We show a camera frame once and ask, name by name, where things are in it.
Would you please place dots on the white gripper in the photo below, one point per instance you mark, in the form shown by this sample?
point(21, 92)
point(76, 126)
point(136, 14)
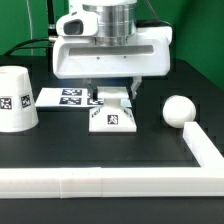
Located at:
point(76, 53)

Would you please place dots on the white lamp base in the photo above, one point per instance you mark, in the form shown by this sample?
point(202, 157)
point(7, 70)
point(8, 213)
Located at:
point(112, 116)

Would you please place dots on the white lamp bulb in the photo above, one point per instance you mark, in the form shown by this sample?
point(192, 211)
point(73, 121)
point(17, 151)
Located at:
point(178, 110)

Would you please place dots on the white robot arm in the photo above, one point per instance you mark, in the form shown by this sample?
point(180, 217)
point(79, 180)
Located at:
point(103, 39)

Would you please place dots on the white lamp shade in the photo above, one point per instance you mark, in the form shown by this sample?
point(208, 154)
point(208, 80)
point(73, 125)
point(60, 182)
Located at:
point(17, 106)

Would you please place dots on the white marker sheet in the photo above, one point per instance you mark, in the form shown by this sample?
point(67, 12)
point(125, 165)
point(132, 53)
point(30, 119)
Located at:
point(80, 97)

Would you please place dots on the white L-shaped fence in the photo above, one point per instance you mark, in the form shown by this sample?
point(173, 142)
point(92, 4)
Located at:
point(206, 179)

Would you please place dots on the black cable connector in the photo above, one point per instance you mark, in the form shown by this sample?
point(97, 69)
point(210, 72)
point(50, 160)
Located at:
point(51, 27)

